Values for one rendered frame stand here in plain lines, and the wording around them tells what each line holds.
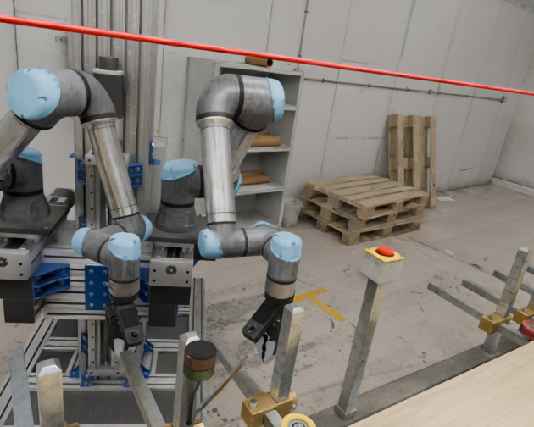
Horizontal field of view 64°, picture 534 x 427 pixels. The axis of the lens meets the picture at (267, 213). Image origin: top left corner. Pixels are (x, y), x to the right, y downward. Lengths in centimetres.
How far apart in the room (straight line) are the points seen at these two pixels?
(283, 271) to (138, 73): 89
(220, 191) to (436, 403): 74
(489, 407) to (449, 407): 11
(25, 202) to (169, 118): 230
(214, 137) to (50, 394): 65
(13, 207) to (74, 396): 90
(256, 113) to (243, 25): 285
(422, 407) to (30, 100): 117
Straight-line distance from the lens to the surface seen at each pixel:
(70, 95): 117
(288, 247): 101
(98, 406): 205
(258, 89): 117
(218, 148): 109
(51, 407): 86
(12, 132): 128
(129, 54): 158
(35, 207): 158
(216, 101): 112
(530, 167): 866
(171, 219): 148
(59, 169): 351
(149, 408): 110
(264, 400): 113
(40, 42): 335
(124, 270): 111
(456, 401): 126
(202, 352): 85
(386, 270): 109
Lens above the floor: 164
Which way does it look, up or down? 20 degrees down
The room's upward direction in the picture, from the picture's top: 8 degrees clockwise
